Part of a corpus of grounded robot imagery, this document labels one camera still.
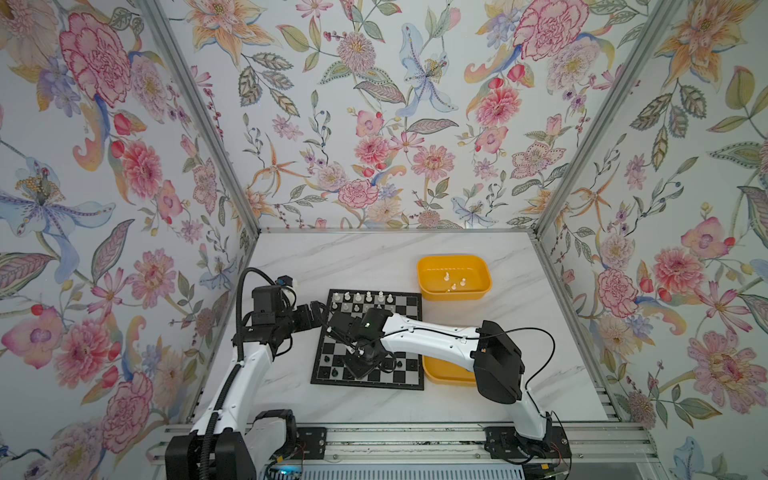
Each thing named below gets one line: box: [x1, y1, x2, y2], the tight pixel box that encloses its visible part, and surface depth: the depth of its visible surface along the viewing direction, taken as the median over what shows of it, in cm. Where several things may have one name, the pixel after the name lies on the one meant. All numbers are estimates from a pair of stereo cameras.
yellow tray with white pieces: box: [417, 255, 492, 301], surface depth 106 cm
